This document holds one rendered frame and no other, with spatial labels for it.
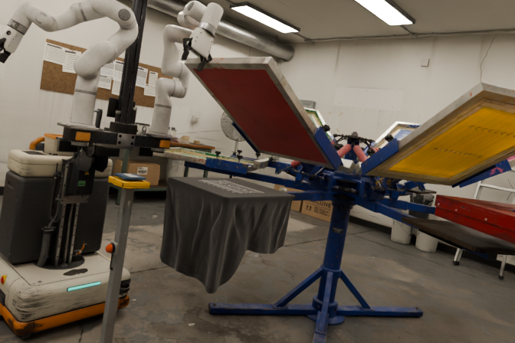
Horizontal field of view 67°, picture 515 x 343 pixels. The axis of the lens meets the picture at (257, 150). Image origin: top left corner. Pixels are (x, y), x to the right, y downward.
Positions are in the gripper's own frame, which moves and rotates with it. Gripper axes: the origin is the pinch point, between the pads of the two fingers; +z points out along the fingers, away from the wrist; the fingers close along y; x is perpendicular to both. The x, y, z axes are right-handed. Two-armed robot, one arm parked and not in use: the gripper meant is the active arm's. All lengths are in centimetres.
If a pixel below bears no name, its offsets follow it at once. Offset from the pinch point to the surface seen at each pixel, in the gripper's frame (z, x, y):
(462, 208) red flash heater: 20, 98, -74
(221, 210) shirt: 54, 21, -29
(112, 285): 101, -10, -13
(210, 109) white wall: -91, -380, -313
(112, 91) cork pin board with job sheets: -38, -377, -143
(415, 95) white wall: -200, -96, -436
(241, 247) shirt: 66, 21, -48
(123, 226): 75, -10, -7
